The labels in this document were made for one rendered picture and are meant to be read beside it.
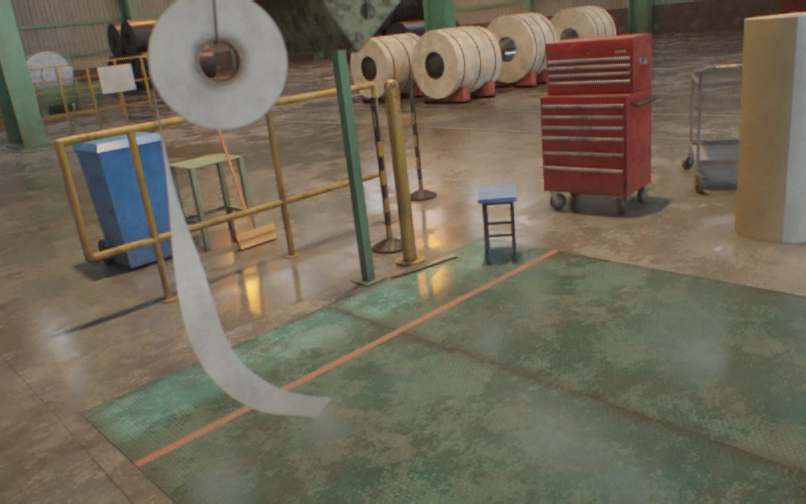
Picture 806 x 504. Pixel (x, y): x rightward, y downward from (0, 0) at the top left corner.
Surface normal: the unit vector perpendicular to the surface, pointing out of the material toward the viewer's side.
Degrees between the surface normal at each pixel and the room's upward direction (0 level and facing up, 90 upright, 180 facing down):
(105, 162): 93
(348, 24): 90
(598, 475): 0
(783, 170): 90
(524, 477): 0
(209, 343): 89
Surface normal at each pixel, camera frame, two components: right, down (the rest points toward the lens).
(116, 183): 0.68, 0.21
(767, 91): -0.79, 0.27
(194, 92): 0.30, 0.27
